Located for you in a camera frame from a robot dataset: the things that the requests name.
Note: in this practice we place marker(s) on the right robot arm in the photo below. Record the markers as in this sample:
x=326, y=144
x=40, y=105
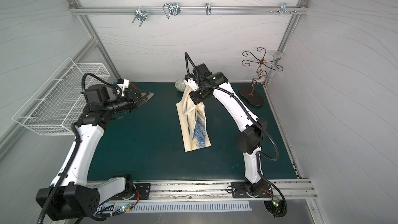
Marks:
x=253, y=141

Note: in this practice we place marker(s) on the metal spatula brown handle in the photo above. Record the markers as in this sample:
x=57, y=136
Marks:
x=144, y=95

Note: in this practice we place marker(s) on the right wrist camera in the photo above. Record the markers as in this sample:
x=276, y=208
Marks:
x=199, y=73

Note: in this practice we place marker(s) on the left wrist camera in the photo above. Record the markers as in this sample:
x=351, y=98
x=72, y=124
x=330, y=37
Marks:
x=123, y=84

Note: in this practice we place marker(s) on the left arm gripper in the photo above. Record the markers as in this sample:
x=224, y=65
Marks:
x=132, y=97

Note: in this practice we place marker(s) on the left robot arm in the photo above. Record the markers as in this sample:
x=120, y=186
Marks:
x=68, y=196

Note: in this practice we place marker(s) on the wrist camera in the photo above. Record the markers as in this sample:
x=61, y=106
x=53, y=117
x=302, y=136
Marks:
x=199, y=73
x=123, y=84

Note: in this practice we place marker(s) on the aluminium crossbar with hooks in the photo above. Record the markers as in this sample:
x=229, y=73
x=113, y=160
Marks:
x=141, y=13

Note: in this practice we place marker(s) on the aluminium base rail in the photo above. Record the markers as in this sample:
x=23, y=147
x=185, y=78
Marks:
x=222, y=190

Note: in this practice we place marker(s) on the white wire basket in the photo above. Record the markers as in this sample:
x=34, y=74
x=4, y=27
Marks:
x=58, y=102

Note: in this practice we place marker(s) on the copper jewelry stand black base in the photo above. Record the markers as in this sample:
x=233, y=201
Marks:
x=264, y=68

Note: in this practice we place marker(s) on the cream canvas tote bag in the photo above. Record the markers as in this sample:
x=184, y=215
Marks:
x=193, y=122

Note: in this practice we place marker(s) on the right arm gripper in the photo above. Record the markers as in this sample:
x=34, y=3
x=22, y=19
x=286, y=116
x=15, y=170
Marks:
x=198, y=95

